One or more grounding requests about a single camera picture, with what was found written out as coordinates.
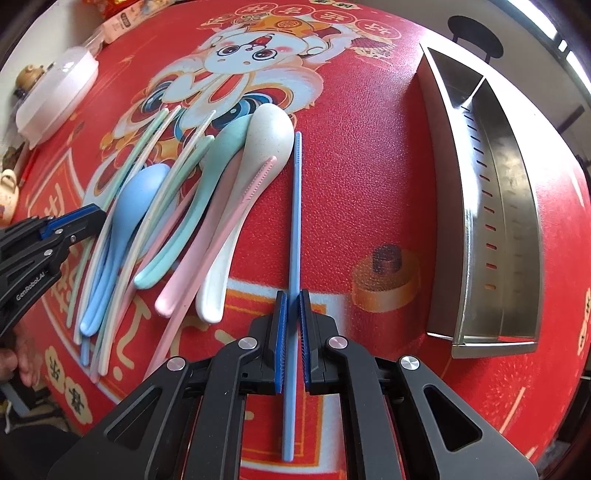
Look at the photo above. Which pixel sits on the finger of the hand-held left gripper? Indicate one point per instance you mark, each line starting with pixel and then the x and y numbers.
pixel 78 235
pixel 55 224

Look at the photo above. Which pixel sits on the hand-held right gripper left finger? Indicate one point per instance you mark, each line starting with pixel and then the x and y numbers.
pixel 280 341

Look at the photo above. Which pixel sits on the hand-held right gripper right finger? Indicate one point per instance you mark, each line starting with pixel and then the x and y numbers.
pixel 304 341

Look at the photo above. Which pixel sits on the light blue spoon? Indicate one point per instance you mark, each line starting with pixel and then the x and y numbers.
pixel 136 194

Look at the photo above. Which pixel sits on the pink chopstick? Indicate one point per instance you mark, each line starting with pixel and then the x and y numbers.
pixel 258 177
pixel 152 258

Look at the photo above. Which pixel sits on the pink spoon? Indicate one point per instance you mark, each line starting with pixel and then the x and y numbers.
pixel 184 277

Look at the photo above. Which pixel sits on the light green chopstick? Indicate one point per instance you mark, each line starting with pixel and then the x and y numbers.
pixel 203 147
pixel 152 127

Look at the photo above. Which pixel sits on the white chopstick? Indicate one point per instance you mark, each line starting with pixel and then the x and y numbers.
pixel 203 127
pixel 171 121

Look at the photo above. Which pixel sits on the light green spoon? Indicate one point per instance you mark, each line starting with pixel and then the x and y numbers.
pixel 221 157

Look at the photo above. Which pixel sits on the white speckled spoon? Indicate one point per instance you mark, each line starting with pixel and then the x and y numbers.
pixel 270 134

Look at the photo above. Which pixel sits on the steel utensil holder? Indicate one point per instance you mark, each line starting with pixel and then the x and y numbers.
pixel 508 184

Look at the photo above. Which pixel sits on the person's left hand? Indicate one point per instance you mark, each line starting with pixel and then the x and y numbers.
pixel 23 364

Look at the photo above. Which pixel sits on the beige ceramic vessel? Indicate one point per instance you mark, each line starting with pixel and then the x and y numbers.
pixel 7 191

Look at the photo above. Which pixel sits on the white plastic lid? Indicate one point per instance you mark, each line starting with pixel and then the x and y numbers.
pixel 55 92

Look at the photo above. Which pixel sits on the brown clay teapot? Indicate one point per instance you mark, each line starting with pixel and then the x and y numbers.
pixel 28 78

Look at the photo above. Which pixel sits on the red printed table mat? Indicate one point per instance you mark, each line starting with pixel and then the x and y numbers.
pixel 369 184

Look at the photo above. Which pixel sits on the pink and white carton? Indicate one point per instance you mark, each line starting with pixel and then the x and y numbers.
pixel 117 25

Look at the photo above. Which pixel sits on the black round-back chair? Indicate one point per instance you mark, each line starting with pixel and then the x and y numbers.
pixel 475 39

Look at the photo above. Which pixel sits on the dark framed window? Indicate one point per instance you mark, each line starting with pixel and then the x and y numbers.
pixel 565 46

